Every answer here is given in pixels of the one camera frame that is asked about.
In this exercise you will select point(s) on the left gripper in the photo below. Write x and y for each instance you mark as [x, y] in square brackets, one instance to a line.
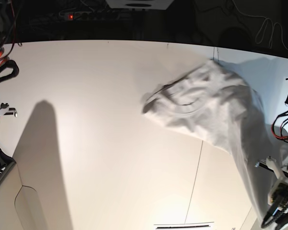
[277, 197]

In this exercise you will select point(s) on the white t-shirt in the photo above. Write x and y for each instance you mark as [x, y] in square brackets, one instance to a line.
[219, 107]

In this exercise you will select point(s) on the white vent grille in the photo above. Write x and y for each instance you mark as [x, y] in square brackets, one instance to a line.
[192, 226]

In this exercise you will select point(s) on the power strip with red light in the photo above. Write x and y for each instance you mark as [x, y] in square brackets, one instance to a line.
[76, 15]

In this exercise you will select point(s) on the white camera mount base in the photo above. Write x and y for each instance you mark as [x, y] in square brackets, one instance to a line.
[139, 4]

